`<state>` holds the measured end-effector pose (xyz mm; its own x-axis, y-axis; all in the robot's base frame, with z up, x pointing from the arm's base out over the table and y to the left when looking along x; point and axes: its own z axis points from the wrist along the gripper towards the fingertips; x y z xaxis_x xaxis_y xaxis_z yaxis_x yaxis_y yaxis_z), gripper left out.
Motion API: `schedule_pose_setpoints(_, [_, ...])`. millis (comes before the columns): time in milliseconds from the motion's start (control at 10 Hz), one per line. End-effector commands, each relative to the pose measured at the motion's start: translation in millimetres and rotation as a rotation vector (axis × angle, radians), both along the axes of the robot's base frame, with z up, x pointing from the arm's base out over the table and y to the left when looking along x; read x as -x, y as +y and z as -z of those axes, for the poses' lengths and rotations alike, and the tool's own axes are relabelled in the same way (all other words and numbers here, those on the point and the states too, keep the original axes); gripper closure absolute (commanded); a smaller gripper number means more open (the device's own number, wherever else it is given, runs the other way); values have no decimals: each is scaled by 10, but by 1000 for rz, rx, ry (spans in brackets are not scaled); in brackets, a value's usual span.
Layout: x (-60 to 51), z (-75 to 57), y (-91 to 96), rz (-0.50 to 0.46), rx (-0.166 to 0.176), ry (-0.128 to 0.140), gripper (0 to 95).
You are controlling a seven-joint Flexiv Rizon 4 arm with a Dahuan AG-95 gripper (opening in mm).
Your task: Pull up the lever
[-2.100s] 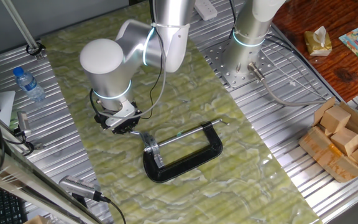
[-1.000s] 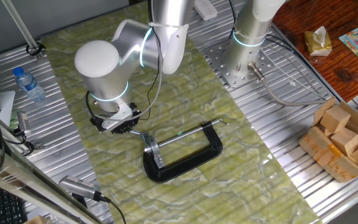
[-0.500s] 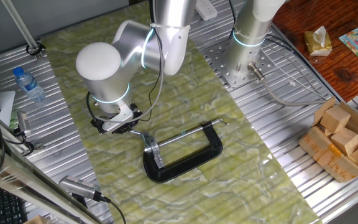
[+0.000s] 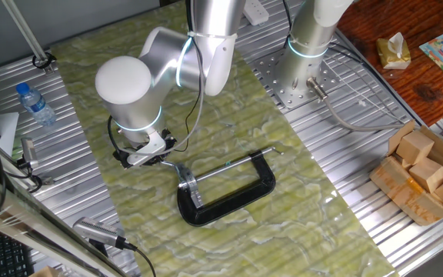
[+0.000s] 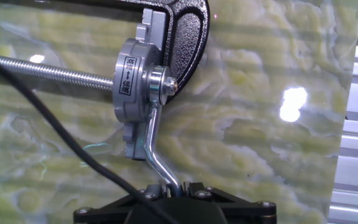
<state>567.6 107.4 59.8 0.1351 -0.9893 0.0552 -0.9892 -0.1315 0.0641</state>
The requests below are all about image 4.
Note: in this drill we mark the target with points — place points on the silver robot mounting plate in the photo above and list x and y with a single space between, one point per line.
267 73

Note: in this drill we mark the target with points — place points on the brown wooden table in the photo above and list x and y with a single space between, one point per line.
417 96

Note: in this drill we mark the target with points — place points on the yellow tissue pack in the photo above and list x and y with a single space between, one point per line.
392 52

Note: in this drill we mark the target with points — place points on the colourful picture card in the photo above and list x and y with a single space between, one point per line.
442 52

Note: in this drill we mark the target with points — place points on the small grey camera on mount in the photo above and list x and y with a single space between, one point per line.
28 150

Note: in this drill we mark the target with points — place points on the green marble pattern mat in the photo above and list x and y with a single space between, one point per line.
244 231

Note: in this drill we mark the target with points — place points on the brown cardboard box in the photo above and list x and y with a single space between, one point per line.
402 192

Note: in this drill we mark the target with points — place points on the aluminium profile pole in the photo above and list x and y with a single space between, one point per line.
24 31

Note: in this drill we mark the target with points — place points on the aluminium frame beam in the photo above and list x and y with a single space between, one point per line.
52 238

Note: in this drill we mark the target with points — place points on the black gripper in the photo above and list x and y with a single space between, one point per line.
169 140

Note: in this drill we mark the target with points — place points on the black C-clamp with steel screw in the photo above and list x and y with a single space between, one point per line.
225 209

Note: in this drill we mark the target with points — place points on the white paper sheet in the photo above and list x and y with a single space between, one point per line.
4 131

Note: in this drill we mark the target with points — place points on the ribbed silver camera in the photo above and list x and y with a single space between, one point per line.
94 231

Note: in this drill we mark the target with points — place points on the metal lever with red knob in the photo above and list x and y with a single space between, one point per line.
171 166

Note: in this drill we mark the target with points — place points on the white power strip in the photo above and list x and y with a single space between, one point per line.
256 11

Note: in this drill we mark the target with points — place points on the clear water bottle blue cap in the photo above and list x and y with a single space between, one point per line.
37 105

